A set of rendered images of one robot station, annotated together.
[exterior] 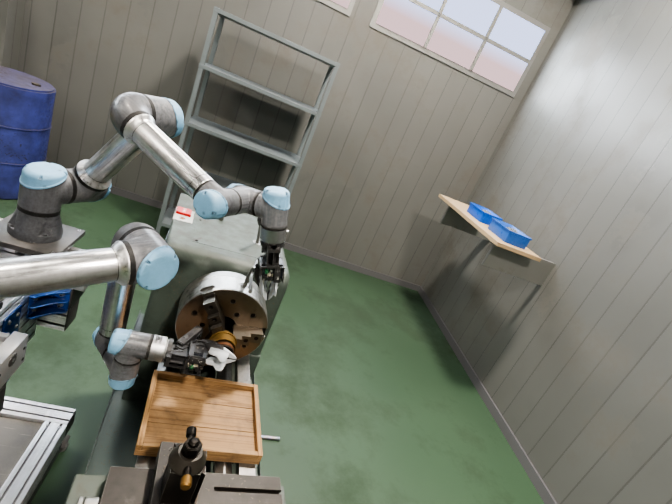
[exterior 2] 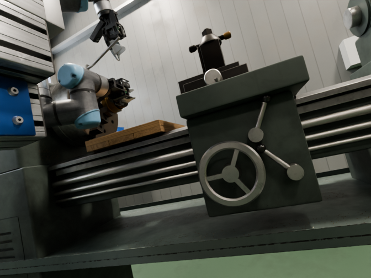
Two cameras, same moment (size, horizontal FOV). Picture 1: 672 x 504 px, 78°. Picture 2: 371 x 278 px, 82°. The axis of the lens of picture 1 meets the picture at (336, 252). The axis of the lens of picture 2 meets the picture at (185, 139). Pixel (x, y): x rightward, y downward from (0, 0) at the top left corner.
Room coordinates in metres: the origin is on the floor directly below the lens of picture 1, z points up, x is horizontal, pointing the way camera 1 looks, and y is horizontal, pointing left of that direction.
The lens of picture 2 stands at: (0.35, 0.76, 0.77)
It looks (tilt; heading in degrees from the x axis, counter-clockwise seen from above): 5 degrees up; 309
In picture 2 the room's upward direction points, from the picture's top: 13 degrees counter-clockwise
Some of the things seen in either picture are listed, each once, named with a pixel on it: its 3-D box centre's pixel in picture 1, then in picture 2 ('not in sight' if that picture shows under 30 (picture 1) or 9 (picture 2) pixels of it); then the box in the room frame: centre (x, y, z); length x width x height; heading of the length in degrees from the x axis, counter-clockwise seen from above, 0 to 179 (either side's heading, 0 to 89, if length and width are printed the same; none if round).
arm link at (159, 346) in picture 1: (159, 347); (97, 84); (1.00, 0.37, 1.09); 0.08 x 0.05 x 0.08; 21
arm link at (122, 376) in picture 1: (122, 366); (80, 110); (0.98, 0.45, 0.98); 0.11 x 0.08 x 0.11; 54
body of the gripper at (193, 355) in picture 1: (186, 354); (114, 89); (1.02, 0.29, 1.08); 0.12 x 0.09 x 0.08; 111
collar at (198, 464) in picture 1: (188, 455); (209, 42); (0.67, 0.11, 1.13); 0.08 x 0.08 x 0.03
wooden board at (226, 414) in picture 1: (204, 415); (146, 137); (1.03, 0.18, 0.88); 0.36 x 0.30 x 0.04; 112
